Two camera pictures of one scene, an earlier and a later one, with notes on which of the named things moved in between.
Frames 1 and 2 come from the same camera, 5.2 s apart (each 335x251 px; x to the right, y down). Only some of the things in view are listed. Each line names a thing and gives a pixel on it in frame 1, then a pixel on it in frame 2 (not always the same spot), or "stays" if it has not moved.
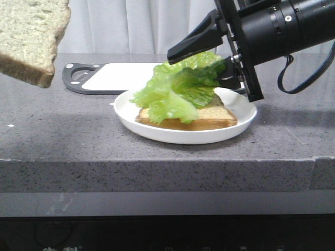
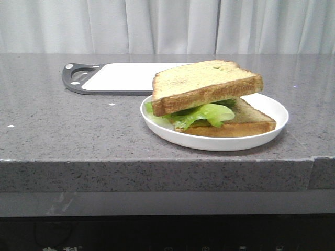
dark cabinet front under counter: x=309 y=232 stays
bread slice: x=30 y=30 -> x=201 y=83
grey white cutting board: x=112 y=78 stays
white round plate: x=242 y=106 -> x=271 y=105
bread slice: x=214 y=115 -> x=246 y=121
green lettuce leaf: x=179 y=89 -> x=216 y=113
